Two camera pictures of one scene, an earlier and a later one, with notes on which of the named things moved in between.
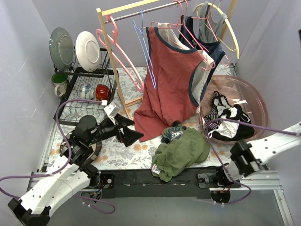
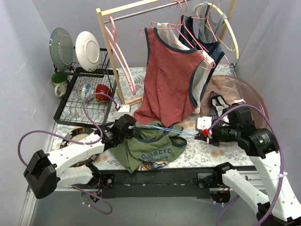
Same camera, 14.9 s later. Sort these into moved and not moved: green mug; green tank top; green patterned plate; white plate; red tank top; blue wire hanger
Moved: green tank top; blue wire hanger
Not moved: green mug; green patterned plate; red tank top; white plate
